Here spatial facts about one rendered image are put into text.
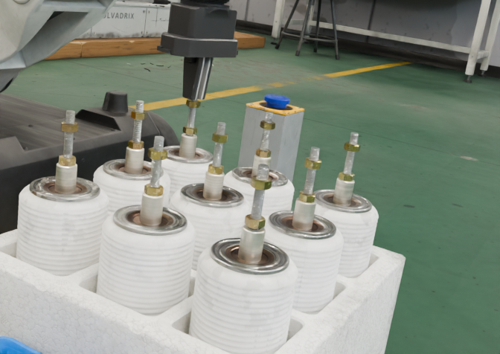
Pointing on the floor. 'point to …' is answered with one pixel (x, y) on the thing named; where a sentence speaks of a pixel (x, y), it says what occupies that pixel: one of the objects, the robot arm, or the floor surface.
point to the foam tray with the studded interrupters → (181, 313)
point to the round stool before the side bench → (316, 21)
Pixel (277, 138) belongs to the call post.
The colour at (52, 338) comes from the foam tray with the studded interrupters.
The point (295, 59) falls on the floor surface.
